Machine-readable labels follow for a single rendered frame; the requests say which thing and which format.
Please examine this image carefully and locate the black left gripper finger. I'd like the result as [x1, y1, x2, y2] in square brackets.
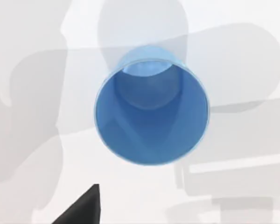
[50, 183, 101, 224]

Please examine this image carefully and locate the blue cup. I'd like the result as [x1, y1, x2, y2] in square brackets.
[94, 46, 210, 166]

